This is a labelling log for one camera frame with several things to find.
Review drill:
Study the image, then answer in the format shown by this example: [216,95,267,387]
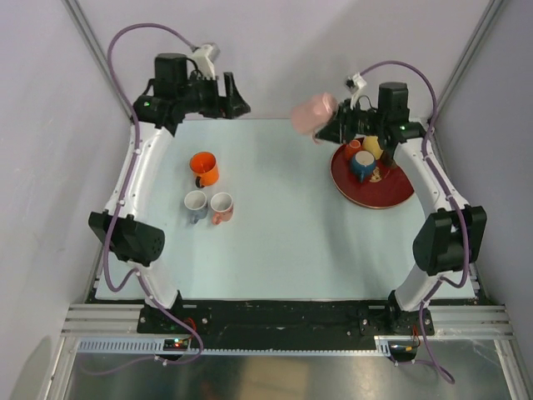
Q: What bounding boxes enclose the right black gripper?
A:
[316,98,386,144]

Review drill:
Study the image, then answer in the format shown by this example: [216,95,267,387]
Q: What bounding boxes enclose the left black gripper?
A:
[178,72,251,120]

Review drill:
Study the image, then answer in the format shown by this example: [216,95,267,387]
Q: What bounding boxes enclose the pale pink cup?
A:
[291,92,338,144]

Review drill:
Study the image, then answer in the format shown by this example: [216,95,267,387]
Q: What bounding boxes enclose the blue mug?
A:
[350,150,376,183]

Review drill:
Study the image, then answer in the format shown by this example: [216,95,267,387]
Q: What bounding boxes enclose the orange mug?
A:
[189,152,219,188]

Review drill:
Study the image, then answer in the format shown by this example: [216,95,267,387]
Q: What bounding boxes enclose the pink mug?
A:
[210,192,234,225]

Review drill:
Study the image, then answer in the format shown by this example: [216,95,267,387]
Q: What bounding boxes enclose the grey mug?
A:
[184,190,208,224]

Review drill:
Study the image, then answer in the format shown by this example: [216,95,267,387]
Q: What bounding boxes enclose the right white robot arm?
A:
[301,78,487,335]

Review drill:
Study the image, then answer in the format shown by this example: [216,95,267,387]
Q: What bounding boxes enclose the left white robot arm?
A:
[88,43,251,333]

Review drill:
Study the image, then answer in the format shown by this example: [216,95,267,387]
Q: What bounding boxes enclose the yellow mug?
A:
[362,136,383,160]

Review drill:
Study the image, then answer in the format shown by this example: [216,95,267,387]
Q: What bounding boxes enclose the small pink cup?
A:
[343,139,362,162]

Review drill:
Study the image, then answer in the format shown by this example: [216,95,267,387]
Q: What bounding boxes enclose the red round tray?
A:
[330,145,415,209]

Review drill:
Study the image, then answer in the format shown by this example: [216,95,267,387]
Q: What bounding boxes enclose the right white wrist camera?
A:
[344,73,367,108]

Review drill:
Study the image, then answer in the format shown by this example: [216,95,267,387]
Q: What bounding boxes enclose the left aluminium frame post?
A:
[61,0,132,126]

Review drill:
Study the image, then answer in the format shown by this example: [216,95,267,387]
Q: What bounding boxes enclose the aluminium frame post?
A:
[61,0,132,126]
[428,0,509,124]

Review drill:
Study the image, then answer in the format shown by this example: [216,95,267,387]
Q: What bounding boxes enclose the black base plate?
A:
[137,299,435,352]

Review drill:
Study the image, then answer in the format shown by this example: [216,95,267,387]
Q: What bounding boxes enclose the right aluminium frame post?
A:
[428,0,509,124]

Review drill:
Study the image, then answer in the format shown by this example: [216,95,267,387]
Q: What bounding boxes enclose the aluminium rail bar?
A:
[430,306,514,340]

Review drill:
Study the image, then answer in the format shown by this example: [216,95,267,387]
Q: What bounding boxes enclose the white cable duct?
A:
[77,337,392,358]

